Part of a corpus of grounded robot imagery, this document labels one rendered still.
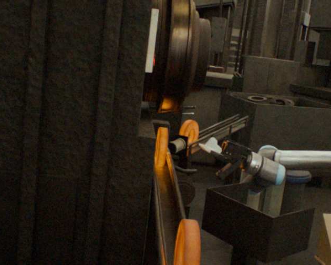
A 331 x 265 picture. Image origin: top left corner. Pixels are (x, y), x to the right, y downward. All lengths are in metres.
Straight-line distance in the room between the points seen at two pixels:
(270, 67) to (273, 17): 4.75
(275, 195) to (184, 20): 1.39
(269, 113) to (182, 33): 2.47
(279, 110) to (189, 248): 3.16
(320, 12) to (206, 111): 1.86
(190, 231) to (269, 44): 9.87
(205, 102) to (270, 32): 6.41
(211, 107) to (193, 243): 3.59
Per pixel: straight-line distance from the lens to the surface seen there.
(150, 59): 1.35
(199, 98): 4.50
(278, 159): 2.09
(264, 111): 3.97
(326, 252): 2.58
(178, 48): 1.61
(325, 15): 5.51
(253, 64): 6.40
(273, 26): 10.78
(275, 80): 5.99
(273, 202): 2.73
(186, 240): 0.96
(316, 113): 4.27
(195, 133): 2.36
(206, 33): 1.73
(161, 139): 1.80
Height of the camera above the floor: 1.15
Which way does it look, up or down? 11 degrees down
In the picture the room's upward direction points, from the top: 7 degrees clockwise
